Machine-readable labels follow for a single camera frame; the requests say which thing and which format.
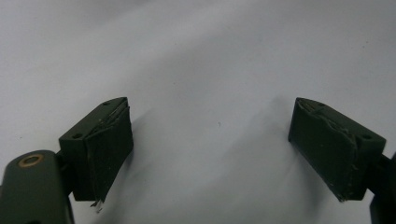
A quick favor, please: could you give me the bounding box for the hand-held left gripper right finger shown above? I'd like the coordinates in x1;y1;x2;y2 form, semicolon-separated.
288;97;387;203

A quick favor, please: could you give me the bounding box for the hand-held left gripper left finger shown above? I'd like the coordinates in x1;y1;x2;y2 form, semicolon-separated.
58;96;134;203

